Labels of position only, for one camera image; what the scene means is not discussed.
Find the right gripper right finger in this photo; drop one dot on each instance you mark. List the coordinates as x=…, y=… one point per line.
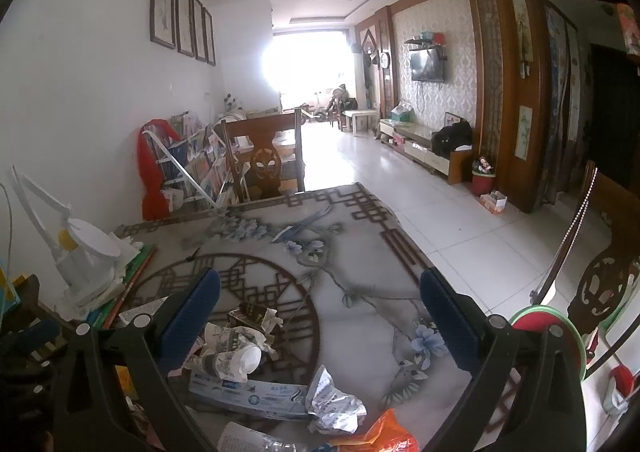
x=524, y=393

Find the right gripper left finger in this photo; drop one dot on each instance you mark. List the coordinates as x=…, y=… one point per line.
x=149, y=347

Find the white paper wrapper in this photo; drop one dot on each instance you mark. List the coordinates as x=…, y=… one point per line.
x=235, y=351

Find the orange snack bag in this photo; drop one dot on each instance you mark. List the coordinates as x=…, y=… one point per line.
x=385, y=435

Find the blue white toothpaste box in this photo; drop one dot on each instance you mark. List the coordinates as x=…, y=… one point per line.
x=272, y=401

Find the silver foil wrapper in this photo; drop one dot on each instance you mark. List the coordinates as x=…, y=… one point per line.
x=332, y=411

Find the clear plastic water bottle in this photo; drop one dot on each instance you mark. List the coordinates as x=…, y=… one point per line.
x=238, y=438

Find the red bin with green rim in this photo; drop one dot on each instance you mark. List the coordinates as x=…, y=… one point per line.
x=541, y=318

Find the stack of coloured books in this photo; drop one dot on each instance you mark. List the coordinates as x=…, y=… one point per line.
x=134, y=257

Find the white desk lamp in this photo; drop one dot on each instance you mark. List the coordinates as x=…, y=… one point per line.
x=83, y=254

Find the red cloth bag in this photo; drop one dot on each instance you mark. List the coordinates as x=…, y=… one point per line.
x=154, y=204

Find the small carton on floor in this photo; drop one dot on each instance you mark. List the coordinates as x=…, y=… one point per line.
x=494, y=202

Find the wooden chair at right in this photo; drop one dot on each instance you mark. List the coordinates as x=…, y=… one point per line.
x=599, y=298

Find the white magazine rack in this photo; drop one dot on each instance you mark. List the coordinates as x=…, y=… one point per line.
x=195, y=171

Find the small red floor bin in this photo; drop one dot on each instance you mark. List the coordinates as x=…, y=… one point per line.
x=483, y=176

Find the dark wooden chair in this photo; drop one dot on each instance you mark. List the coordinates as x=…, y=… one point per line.
x=251, y=151

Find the black bag on cabinet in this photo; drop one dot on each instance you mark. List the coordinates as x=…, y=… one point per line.
x=450, y=137

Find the low tv cabinet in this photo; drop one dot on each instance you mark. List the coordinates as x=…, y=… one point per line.
x=414, y=141

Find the framed picture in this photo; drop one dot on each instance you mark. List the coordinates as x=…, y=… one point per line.
x=162, y=23
x=198, y=30
x=209, y=37
x=184, y=28

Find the white side table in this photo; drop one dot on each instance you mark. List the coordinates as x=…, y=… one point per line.
x=361, y=120

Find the wooden wall partition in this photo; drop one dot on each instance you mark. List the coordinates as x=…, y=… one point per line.
x=512, y=56

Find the wall mounted television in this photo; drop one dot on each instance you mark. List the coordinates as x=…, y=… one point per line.
x=428, y=65

